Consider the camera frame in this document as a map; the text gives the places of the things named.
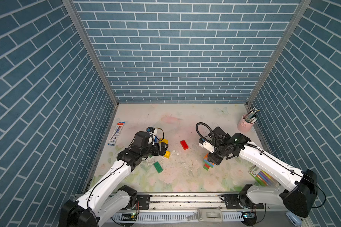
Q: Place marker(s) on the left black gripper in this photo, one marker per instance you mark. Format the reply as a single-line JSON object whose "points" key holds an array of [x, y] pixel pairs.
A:
{"points": [[162, 150]]}

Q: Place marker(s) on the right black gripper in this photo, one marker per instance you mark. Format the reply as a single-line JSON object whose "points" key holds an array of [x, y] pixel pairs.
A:
{"points": [[211, 159]]}

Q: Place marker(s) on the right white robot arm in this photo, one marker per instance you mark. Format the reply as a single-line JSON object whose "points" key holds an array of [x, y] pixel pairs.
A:
{"points": [[297, 190]]}

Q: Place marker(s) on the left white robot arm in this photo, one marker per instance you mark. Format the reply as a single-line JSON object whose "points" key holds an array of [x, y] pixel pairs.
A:
{"points": [[96, 206]]}

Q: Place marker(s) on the yellow square lego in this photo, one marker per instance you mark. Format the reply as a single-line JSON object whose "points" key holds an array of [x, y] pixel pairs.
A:
{"points": [[167, 154]]}

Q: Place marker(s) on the red long lego brick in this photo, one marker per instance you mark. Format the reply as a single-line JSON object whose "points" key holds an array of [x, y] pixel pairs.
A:
{"points": [[184, 144]]}

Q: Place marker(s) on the pink pen cup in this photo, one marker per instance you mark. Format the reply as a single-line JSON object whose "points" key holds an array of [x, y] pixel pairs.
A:
{"points": [[244, 126]]}

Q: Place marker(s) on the pens in cup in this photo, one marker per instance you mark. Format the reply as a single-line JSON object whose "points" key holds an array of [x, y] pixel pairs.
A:
{"points": [[251, 116]]}

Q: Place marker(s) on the coloured marker pack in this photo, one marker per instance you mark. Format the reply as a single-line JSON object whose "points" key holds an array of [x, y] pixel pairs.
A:
{"points": [[262, 177]]}

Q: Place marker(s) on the pen package box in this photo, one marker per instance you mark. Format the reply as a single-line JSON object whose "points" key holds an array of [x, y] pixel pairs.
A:
{"points": [[116, 133]]}

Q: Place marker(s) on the light blue object corner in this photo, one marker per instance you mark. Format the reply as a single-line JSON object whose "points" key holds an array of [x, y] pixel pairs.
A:
{"points": [[294, 219]]}

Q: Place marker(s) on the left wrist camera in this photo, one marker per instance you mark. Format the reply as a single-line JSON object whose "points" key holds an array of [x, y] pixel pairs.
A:
{"points": [[153, 132]]}

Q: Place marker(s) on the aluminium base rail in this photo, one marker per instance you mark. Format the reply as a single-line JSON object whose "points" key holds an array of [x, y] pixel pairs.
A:
{"points": [[173, 208]]}

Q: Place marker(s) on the grey clamp handle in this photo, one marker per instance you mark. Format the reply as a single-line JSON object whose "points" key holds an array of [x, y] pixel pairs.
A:
{"points": [[206, 215]]}

